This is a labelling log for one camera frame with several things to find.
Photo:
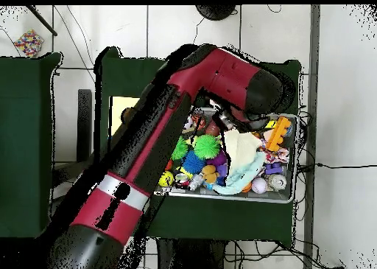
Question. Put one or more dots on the grey metal strip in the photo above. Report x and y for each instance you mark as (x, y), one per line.
(315, 74)

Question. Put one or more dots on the green spiky ball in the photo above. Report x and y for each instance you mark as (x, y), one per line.
(180, 149)

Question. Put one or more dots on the mint green cloth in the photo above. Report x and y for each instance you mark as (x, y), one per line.
(241, 176)

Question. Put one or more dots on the wooden box with three holes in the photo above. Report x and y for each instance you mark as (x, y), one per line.
(121, 107)

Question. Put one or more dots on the colourful patterned packet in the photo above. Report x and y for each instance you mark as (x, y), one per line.
(28, 43)

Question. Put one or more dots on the green furry googly-eyed toy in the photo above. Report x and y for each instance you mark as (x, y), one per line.
(207, 146)

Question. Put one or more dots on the red robot arm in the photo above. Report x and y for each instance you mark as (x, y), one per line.
(165, 145)

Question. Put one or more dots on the clear mesh bin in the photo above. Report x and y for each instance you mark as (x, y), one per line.
(283, 199)

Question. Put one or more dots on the crushed silver can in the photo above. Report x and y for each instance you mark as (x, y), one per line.
(277, 182)

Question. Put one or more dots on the orange toy brick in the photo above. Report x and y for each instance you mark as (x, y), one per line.
(278, 133)

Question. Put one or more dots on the dark green side table cloth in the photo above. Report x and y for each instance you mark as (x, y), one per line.
(23, 133)

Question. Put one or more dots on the black rod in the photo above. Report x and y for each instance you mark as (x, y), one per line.
(42, 21)

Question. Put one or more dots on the yellow smiley ball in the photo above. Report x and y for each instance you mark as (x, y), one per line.
(166, 179)

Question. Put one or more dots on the black round base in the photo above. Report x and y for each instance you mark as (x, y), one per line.
(215, 11)

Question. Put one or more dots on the large blue spiky ball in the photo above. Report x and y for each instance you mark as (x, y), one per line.
(193, 161)

